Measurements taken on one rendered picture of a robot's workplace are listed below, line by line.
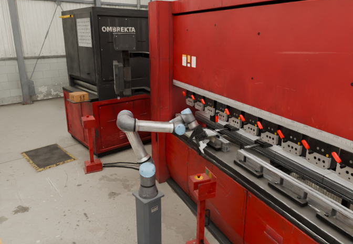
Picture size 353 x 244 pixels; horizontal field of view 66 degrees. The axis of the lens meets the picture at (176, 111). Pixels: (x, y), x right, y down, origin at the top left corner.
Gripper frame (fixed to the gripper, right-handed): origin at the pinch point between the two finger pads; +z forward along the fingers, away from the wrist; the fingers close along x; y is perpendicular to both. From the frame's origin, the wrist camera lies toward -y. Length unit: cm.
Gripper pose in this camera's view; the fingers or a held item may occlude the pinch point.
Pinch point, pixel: (205, 150)
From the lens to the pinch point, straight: 212.4
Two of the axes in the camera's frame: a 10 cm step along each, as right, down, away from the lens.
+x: 2.9, -1.8, 9.4
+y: 8.2, -4.6, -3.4
